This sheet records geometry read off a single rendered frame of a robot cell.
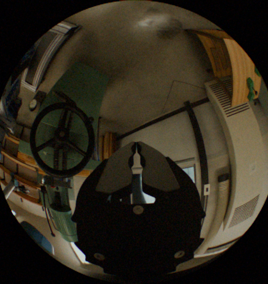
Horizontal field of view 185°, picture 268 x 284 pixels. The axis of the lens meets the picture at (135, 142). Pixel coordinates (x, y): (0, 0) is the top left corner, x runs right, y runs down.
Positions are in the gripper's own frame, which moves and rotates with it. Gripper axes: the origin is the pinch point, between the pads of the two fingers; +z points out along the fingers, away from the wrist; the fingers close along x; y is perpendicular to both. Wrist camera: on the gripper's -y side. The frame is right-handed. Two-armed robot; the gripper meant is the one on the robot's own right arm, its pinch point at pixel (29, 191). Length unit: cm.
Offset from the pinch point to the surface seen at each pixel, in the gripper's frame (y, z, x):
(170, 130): 195, 81, -47
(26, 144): 84, -26, -17
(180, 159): 168, 76, -85
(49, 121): 100, -17, -9
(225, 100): 228, -2, -83
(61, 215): 64, -5, -49
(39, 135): 92, -20, -15
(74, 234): 53, -1, -64
